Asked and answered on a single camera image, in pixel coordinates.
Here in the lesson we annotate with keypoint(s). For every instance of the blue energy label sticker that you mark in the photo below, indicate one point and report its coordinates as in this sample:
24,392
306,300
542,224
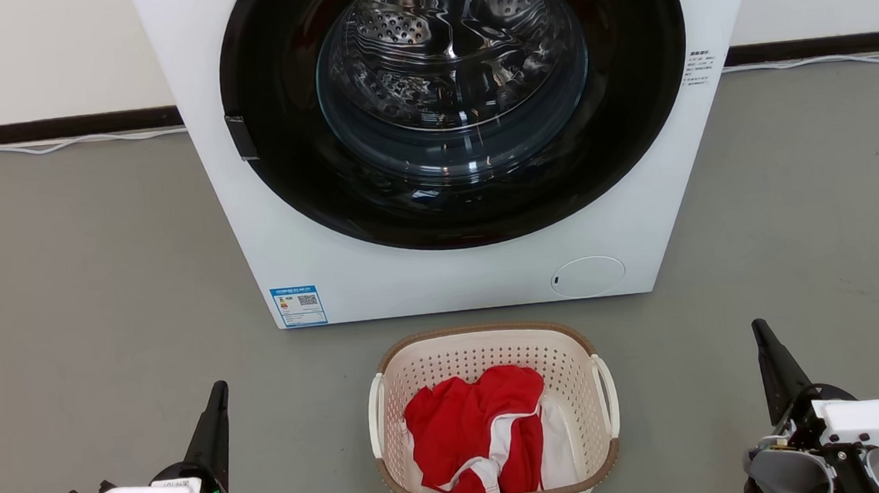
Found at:
298,306

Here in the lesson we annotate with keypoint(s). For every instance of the white laundry basket brown rim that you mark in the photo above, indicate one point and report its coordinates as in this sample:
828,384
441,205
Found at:
485,348

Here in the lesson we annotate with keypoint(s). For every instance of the red and white garment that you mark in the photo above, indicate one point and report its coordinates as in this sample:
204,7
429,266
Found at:
459,423

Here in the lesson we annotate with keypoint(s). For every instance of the white cloth garment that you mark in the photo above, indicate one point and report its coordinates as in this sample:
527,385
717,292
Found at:
558,447

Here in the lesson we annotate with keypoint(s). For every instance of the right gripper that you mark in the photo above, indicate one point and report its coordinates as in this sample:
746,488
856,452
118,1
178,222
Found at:
788,473

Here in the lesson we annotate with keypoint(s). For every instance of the round white filter cover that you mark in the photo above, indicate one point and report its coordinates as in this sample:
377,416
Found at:
587,276

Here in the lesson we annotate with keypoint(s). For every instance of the small text sticker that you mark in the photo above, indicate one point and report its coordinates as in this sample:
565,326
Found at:
699,67

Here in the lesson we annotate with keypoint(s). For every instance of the black round washer door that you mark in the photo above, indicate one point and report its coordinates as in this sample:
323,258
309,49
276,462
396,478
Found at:
287,172

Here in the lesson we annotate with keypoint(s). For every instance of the steel washing drum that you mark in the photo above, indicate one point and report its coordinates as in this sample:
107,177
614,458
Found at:
409,32

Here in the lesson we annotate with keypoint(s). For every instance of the white front-load washing machine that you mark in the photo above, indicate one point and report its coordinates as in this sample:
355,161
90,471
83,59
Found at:
488,274

